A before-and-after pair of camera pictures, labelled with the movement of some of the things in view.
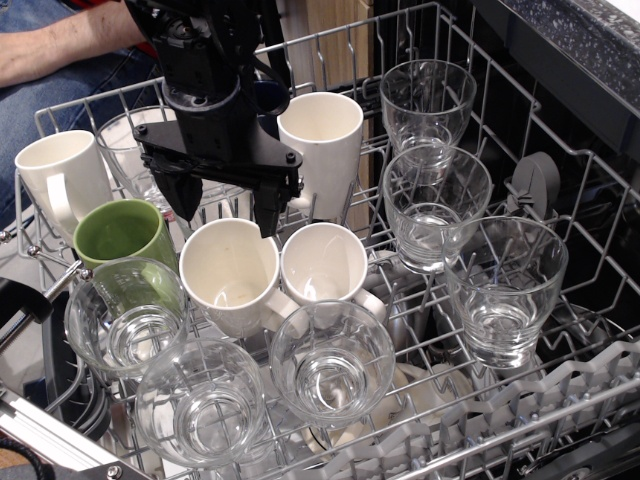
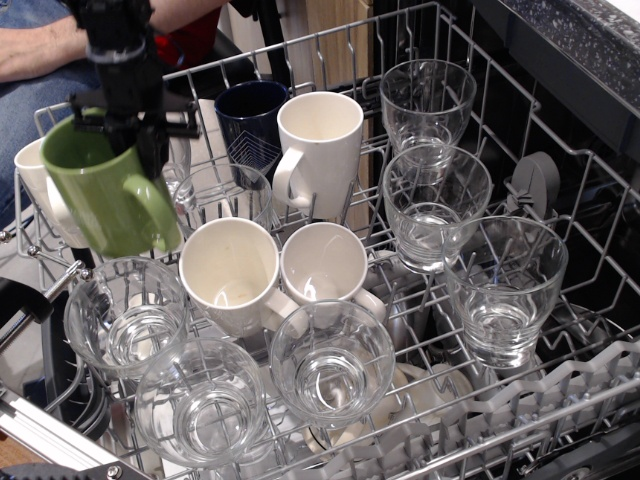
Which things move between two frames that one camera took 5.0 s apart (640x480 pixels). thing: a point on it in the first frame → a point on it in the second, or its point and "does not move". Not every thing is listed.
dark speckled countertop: [586, 50] does not move
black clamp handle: [16, 298] does not move
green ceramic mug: [127, 246] → [111, 195]
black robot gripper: [214, 137] → [129, 84]
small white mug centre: [325, 261] does not move
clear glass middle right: [430, 191] does not move
